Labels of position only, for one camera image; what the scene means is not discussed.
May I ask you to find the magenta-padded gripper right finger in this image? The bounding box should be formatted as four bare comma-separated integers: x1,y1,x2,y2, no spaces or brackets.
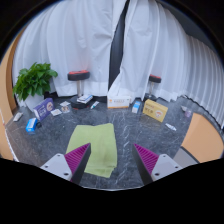
131,143,184,186

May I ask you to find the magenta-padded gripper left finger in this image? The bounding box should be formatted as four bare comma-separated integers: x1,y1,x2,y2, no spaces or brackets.
39,142,92,185

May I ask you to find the green towel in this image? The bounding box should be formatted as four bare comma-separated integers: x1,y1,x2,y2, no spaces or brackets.
65,122,118,179

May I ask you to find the small white strip packet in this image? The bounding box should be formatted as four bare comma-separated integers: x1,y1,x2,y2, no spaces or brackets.
165,122,178,132

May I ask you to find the white blister pack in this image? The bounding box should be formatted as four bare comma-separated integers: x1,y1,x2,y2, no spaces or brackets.
50,108,63,117

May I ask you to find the yellow cardboard box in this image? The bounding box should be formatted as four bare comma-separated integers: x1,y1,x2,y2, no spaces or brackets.
142,98,169,123

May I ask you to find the colourful blister pack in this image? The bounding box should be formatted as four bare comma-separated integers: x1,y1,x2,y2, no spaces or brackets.
60,105,72,114

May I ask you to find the blue cardboard box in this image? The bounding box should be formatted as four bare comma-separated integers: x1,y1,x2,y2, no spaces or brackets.
25,117,39,134

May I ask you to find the small blue and white box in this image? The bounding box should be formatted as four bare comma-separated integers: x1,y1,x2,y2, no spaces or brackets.
131,100,142,115

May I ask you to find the white sachet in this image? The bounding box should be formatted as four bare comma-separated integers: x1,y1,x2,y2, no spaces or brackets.
59,100,72,108

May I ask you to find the small white tube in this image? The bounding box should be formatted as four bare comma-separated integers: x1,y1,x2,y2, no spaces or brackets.
89,100,100,110

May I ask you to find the purple cardboard box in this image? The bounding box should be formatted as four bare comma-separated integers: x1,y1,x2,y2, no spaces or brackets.
32,97,55,122

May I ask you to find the white booklet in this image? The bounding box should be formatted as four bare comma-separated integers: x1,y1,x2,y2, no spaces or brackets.
76,94,94,104

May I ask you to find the white and orange box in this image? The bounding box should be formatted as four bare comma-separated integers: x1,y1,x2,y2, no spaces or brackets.
106,95,132,110

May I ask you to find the white flat packet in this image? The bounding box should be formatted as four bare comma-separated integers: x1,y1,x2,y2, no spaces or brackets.
12,112,24,123

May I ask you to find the black bar stool red seat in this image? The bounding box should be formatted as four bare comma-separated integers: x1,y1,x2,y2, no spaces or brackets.
144,74,162,101
67,69,91,109

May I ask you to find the green plant in white pot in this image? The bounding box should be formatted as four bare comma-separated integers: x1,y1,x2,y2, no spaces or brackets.
12,62,59,113

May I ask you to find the white curtain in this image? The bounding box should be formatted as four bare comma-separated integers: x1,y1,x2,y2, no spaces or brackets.
12,0,128,101
108,0,224,129

